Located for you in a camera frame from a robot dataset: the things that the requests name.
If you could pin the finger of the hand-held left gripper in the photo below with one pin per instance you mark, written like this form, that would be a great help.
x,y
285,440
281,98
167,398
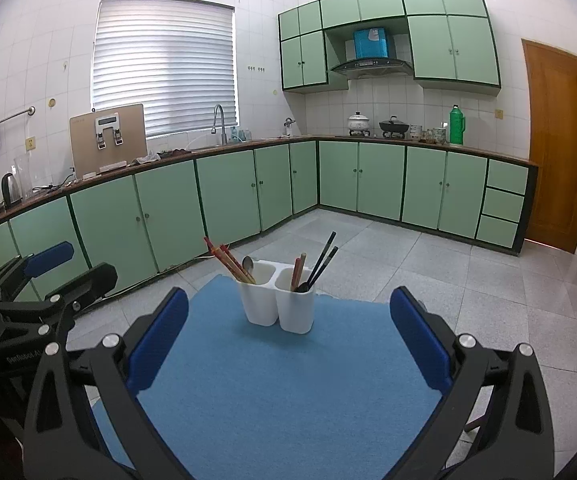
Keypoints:
x,y
96,280
51,255

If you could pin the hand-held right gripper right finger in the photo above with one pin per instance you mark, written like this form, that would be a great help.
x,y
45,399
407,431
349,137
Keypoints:
x,y
418,340

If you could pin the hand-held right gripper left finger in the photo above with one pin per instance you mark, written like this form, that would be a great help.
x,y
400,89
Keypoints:
x,y
161,345

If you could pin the black chopstick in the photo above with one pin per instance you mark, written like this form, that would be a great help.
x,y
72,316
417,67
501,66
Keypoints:
x,y
329,258
326,250

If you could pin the white twin utensil holder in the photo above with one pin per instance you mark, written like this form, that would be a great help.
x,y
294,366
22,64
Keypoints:
x,y
293,310

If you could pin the plain bamboo chopstick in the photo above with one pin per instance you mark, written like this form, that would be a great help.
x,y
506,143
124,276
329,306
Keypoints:
x,y
303,260

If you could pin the electric kettle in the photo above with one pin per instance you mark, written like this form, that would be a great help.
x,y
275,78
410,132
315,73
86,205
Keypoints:
x,y
11,189

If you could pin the clear glass pitcher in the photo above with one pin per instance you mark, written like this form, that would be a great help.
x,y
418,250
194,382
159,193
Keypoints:
x,y
24,177

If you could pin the blue table mat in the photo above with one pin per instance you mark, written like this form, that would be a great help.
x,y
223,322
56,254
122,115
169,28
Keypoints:
x,y
268,385

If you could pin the metal spoon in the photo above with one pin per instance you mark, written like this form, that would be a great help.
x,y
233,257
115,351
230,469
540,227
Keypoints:
x,y
247,262

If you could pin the black spoon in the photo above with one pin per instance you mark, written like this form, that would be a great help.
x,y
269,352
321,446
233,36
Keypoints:
x,y
302,287

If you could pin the grey cloth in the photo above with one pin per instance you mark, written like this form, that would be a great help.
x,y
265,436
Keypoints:
x,y
148,157

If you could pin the green lower cabinets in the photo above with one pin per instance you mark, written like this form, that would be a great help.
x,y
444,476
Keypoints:
x,y
378,180

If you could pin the green cabinets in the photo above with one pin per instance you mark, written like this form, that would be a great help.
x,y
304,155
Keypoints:
x,y
378,180
448,45

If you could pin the metal sink faucet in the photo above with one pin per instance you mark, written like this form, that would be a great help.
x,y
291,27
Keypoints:
x,y
221,120

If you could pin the glass jars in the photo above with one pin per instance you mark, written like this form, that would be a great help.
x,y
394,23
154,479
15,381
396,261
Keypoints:
x,y
428,135

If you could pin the black wok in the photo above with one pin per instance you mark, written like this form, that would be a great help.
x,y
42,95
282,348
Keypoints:
x,y
393,126

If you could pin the green thermos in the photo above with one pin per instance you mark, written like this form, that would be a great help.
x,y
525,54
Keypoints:
x,y
458,127

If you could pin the white window blind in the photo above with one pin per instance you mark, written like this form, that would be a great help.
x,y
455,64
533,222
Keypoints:
x,y
163,70

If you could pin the white cooking pot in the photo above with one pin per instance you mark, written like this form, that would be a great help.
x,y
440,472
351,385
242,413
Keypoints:
x,y
358,124

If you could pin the wooden door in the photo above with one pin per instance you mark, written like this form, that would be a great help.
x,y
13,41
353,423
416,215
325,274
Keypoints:
x,y
558,150

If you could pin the small metal kettle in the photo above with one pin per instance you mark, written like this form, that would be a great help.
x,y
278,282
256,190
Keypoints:
x,y
289,127

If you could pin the range hood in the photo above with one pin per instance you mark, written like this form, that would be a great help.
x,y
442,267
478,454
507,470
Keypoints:
x,y
371,66

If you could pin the green upper cabinets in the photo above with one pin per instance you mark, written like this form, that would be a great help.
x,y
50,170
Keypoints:
x,y
448,45

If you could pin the metal towel rail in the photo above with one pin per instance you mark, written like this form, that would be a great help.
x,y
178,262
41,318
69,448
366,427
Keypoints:
x,y
13,116

